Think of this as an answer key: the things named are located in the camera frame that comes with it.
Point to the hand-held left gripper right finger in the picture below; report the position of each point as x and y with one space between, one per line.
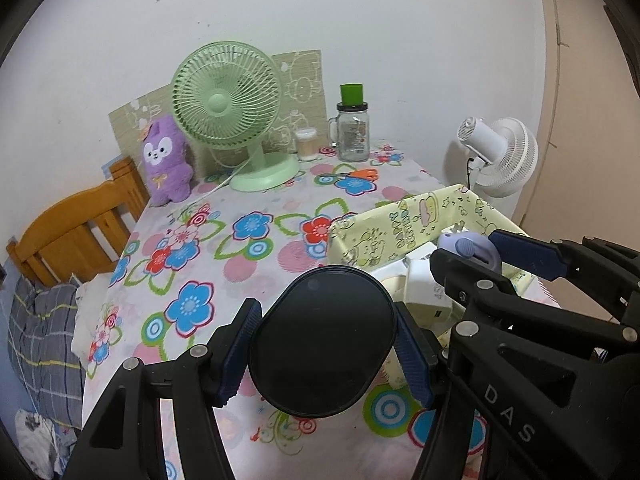
415 360

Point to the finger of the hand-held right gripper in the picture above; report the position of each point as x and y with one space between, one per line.
480 300
530 255

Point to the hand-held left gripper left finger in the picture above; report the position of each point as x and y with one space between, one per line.
235 355

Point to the white plug charger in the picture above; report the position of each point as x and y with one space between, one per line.
430 295

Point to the purple round case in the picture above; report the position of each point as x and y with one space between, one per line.
470 247

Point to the black oval case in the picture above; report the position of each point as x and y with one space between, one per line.
325 340

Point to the yellow printed box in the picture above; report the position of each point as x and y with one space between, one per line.
380 230

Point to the white standing fan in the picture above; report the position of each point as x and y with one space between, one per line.
505 155

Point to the beige door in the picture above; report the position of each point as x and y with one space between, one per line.
595 110

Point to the plaid grey bedding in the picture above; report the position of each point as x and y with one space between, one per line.
40 340

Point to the purple plush toy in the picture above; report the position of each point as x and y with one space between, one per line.
165 160

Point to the glass jar with green lid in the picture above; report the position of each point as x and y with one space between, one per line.
352 135

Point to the wooden chair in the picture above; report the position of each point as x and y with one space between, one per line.
65 230

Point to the white grey cloth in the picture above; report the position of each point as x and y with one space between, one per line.
35 435

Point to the cotton swab container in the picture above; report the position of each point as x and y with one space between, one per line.
306 145

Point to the green desk fan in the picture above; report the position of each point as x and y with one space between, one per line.
225 110

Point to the printed cardboard panel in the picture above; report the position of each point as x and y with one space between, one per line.
300 75

